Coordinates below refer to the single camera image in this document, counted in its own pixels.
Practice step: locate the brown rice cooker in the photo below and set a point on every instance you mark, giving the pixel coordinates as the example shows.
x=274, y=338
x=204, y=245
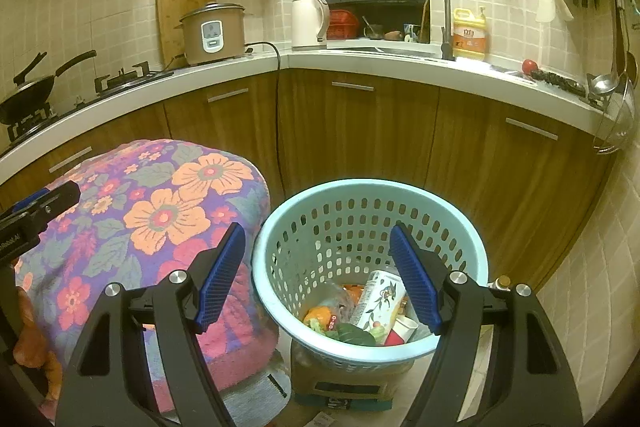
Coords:
x=210, y=42

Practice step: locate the grey mat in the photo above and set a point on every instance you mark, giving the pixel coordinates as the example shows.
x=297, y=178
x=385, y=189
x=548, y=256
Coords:
x=260, y=392

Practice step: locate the yellow dish soap bottle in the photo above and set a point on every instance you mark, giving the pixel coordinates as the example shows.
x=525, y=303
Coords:
x=469, y=37

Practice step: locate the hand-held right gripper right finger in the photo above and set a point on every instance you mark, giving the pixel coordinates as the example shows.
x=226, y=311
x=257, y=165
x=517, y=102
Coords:
x=415, y=277

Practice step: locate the steel ladle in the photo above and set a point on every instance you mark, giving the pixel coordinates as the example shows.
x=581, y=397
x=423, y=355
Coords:
x=602, y=83

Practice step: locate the cardboard box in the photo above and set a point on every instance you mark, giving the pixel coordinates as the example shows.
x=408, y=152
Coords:
x=345, y=382

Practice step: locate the gas stove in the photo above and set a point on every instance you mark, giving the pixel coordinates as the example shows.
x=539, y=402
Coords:
x=125, y=79

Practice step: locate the red paper cup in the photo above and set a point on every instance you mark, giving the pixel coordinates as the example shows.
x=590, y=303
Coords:
x=400, y=334

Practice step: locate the person's left hand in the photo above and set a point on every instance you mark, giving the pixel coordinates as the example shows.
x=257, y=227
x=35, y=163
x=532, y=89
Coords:
x=30, y=347

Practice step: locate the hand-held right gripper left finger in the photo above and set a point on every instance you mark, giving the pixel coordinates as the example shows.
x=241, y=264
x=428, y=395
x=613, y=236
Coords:
x=222, y=272

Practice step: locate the floral blanket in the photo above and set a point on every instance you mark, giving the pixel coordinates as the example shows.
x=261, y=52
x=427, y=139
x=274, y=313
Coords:
x=165, y=217

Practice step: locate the white electric kettle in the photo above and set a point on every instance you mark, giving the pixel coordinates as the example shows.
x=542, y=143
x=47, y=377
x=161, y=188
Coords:
x=307, y=24

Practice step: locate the steel faucet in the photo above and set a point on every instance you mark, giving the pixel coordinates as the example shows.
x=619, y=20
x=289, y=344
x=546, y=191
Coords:
x=446, y=7

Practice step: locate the black wok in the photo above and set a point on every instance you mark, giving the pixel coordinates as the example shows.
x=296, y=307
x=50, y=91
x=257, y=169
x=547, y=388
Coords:
x=25, y=99

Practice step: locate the clear plastic bag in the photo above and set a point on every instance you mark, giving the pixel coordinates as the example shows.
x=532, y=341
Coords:
x=337, y=299

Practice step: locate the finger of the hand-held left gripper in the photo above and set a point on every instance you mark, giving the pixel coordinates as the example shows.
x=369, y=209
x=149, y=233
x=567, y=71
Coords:
x=50, y=204

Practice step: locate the small printed cup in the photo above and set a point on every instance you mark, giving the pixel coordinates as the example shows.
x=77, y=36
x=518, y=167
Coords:
x=411, y=34

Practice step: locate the steel sink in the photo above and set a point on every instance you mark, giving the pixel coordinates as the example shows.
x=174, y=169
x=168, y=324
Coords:
x=390, y=51

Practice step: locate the red plastic basket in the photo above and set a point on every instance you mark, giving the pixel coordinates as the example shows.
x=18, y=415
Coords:
x=344, y=24

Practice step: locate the light blue plastic basket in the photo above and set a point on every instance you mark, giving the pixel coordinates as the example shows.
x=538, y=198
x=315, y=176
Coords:
x=320, y=217

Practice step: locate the wooden cutting board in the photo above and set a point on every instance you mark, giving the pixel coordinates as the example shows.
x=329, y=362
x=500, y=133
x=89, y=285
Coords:
x=170, y=17

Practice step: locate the white printed bottle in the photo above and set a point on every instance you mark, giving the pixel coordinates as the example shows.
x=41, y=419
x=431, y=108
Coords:
x=375, y=302

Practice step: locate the leafy green vegetable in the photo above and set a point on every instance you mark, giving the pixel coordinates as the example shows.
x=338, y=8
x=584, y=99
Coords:
x=357, y=337

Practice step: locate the wooden kitchen cabinet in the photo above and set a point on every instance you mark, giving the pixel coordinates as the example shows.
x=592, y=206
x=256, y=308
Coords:
x=375, y=132

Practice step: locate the dark scrubbing pad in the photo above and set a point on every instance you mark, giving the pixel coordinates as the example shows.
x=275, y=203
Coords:
x=560, y=82

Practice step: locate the red tomato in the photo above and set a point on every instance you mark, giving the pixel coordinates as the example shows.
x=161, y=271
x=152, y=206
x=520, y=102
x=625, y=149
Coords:
x=530, y=67

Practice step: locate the white hanging cloth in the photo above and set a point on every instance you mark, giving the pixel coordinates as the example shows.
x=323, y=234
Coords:
x=550, y=2

